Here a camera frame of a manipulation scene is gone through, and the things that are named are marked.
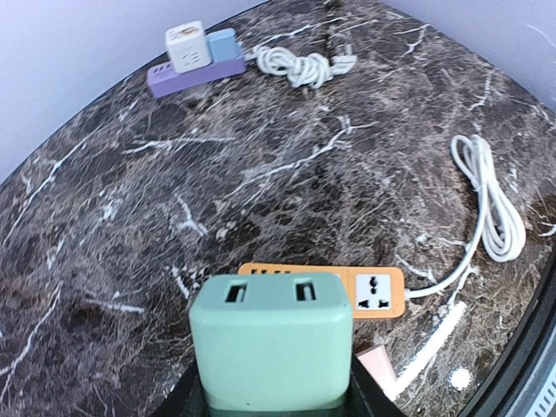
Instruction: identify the pink charger plug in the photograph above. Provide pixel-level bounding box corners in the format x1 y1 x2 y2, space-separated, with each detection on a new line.
356 345 397 400

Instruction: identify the white slotted cable duct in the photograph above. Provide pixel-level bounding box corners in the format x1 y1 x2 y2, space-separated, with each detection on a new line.
526 377 556 417

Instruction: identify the white coiled power cable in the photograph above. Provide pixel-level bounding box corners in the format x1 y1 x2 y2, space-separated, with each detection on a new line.
242 41 360 90

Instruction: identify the purple power strip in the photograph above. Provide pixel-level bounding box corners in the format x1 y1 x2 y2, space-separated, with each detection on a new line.
147 56 247 98

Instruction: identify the white orange-strip cable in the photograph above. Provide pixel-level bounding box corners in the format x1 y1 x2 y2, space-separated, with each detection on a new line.
403 133 527 301

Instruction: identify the light blue charger plug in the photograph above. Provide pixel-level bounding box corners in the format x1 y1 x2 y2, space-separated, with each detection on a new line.
206 28 242 63

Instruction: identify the green charger plug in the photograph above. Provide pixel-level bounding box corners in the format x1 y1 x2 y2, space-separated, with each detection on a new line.
189 273 354 412

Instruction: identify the orange power strip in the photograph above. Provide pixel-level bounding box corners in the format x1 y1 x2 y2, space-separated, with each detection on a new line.
238 262 405 320

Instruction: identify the white cube power socket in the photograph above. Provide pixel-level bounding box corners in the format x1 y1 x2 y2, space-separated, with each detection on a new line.
165 21 212 74

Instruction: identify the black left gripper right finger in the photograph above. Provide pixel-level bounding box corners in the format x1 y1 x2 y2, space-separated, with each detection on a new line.
343 354 406 417

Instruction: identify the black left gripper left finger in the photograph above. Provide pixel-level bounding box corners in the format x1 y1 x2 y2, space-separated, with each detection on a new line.
151 367 209 417

